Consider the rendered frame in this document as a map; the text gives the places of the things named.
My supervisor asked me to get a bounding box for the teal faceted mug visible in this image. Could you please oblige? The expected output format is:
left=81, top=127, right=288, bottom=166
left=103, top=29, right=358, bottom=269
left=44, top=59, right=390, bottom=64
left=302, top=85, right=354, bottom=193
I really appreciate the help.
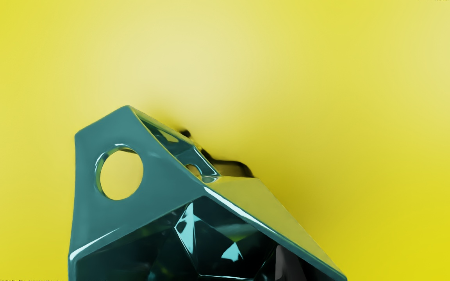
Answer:
left=68, top=105, right=348, bottom=281

